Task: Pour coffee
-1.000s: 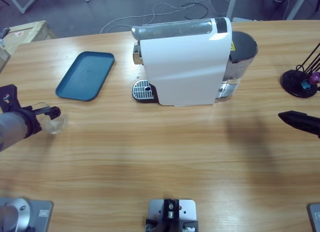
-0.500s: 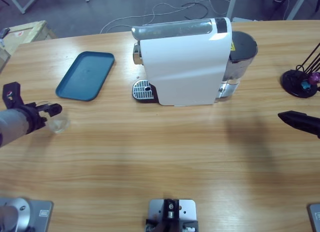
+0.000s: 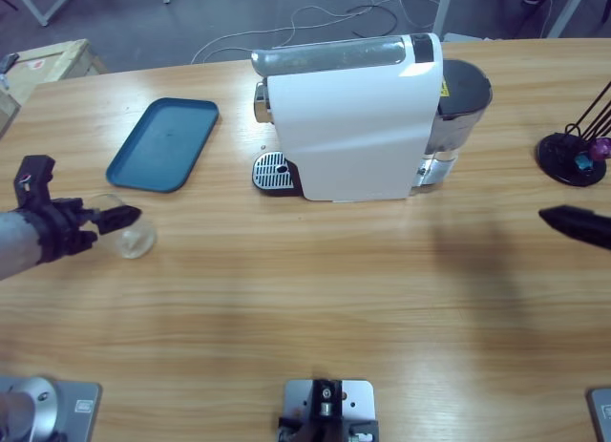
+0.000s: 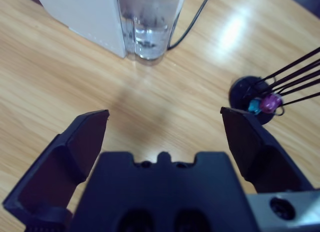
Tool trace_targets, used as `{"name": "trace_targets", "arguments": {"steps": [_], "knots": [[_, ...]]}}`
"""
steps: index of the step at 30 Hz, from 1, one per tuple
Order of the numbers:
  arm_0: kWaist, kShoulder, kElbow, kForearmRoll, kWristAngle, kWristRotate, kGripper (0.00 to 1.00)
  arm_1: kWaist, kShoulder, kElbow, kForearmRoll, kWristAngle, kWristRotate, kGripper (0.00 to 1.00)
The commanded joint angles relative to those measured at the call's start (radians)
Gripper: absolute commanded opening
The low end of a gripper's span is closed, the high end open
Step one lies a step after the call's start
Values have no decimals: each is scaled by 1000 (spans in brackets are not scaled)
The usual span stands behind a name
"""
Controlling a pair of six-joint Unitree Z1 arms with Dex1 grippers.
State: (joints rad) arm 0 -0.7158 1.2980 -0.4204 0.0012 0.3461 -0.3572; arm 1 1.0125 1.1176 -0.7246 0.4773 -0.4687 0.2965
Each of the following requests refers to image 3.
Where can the teal coffee capsule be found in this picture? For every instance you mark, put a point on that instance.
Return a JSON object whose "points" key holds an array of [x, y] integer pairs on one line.
{"points": [[583, 162]]}

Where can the wooden shipping crate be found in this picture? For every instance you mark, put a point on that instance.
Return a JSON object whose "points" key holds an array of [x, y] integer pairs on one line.
{"points": [[52, 62]]}

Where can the clear water tank black lid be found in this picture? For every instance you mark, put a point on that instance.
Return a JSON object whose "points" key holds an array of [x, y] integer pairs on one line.
{"points": [[465, 89]]}

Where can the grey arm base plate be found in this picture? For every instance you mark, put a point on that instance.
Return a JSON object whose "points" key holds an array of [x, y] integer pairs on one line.
{"points": [[601, 413], [71, 408]]}

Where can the blue plastic tray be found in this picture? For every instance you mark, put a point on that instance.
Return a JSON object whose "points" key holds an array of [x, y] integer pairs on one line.
{"points": [[162, 146]]}

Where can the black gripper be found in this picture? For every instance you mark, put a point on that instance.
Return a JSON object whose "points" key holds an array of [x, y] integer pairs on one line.
{"points": [[59, 227]]}

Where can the purple coffee capsule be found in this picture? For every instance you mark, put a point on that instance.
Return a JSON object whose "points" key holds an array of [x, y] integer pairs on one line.
{"points": [[600, 149]]}

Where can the clear drinking glass red logo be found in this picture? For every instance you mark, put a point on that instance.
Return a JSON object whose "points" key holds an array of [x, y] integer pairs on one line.
{"points": [[136, 244]]}

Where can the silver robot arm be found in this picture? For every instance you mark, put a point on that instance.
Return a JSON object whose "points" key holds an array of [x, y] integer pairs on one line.
{"points": [[14, 241]]}

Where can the white metal table frame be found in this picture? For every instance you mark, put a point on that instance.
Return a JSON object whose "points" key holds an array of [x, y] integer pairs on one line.
{"points": [[42, 13]]}

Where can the grey metal clamp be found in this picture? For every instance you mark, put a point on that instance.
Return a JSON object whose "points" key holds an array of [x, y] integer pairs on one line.
{"points": [[9, 61]]}

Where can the white capsule coffee machine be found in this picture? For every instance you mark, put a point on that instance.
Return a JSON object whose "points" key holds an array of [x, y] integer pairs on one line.
{"points": [[353, 127]]}

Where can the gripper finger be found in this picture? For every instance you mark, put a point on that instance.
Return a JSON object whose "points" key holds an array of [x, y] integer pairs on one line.
{"points": [[582, 225]]}

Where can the grey coffee machine lever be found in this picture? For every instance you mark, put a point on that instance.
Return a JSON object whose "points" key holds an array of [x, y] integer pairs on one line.
{"points": [[329, 55]]}

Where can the black drip tray metal grille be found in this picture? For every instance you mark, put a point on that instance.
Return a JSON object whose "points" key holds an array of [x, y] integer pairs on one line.
{"points": [[272, 172]]}

